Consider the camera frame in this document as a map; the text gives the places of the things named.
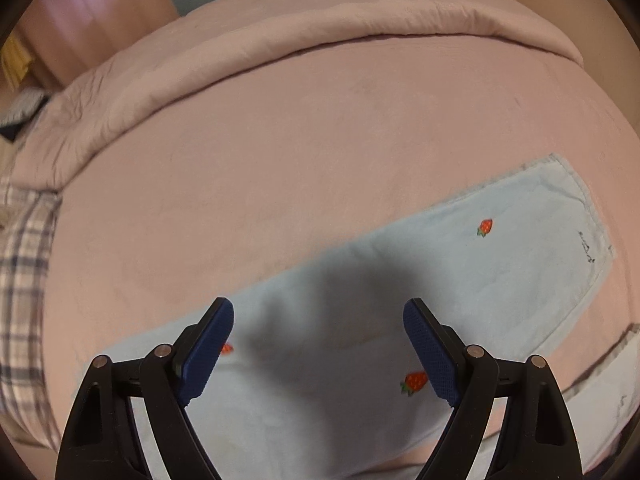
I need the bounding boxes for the light blue denim pants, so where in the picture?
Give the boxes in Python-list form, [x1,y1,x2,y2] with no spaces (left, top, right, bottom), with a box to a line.
[74,153,640,480]

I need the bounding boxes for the pink bed sheet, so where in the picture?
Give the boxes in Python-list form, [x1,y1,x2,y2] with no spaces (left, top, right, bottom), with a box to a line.
[43,35,639,425]

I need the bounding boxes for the small dark plaid pillow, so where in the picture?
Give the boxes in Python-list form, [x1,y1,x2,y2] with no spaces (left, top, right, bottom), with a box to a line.
[0,87,51,143]

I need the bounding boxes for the yellow hanging tassel cloth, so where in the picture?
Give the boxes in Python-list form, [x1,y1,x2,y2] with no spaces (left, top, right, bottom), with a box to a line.
[1,32,34,90]

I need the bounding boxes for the pink curtain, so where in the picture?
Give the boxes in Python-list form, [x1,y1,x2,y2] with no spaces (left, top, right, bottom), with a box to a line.
[17,0,179,87]

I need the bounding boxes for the folded pink duvet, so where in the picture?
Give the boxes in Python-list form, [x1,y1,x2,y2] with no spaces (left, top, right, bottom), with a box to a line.
[11,0,582,191]

